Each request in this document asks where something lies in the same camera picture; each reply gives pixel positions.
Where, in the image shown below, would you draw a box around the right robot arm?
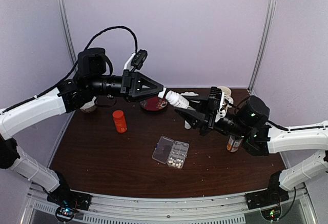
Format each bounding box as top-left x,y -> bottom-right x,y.
169,92 -> 327,205

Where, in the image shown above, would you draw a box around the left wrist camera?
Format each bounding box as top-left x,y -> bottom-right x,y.
124,49 -> 148,72

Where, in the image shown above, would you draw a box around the left aluminium frame post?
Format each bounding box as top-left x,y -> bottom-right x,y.
57,0 -> 77,80

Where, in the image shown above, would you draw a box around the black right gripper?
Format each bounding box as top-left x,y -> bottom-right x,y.
175,95 -> 250,140

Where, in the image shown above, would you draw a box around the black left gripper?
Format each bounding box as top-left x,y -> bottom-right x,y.
87,69 -> 164,103

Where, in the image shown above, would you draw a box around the white scalloped bowl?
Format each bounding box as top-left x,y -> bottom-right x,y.
181,91 -> 199,96

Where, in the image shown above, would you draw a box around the plain white ceramic bowl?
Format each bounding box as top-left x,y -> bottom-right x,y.
80,101 -> 97,113

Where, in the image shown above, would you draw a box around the small white pill bottle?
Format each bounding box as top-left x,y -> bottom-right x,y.
165,91 -> 189,109

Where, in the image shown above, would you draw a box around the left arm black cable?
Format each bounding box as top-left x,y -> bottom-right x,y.
33,26 -> 139,99

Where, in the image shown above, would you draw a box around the aluminium frame post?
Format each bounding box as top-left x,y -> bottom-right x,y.
248,0 -> 277,94
57,0 -> 77,80

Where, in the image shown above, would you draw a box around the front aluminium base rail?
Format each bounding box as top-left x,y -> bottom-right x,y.
18,184 -> 319,223

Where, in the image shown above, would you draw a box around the amber bottle grey cap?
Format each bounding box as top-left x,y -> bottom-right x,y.
227,135 -> 243,153

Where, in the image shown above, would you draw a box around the red floral plate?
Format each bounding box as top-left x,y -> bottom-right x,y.
140,97 -> 168,112

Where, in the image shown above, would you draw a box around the clear plastic pill organizer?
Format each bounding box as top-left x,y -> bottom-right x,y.
152,136 -> 189,165

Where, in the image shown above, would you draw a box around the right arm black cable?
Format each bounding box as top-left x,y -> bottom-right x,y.
266,120 -> 328,217

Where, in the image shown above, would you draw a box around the right aluminium frame post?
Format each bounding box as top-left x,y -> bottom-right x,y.
248,0 -> 277,94

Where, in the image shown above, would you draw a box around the cream textured mug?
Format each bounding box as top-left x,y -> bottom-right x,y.
218,86 -> 234,104

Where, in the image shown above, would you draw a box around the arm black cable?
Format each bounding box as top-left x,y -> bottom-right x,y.
266,120 -> 328,217
33,26 -> 139,99

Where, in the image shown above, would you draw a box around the white pills in organizer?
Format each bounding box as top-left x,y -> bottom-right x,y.
167,150 -> 187,169

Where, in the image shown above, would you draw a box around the orange pill bottle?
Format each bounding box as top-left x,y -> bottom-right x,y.
112,110 -> 127,133

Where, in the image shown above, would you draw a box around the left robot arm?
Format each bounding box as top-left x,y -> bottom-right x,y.
1,48 -> 166,206

